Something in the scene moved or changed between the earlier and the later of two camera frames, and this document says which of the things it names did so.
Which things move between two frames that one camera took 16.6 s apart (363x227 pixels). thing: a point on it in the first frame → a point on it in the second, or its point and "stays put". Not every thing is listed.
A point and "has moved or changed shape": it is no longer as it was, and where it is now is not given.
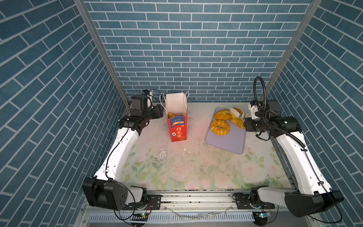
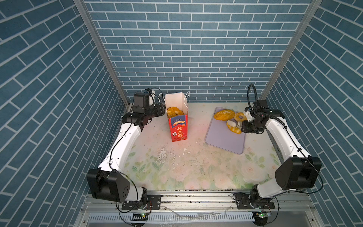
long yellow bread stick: x=237 y=121 has moved or changed shape
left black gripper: x=158 y=112 stays put
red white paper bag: x=177 y=114 stays put
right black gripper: x=247 y=124 stays put
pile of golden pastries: x=223 y=115 stays put
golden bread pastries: x=220 y=127 → x=172 y=112
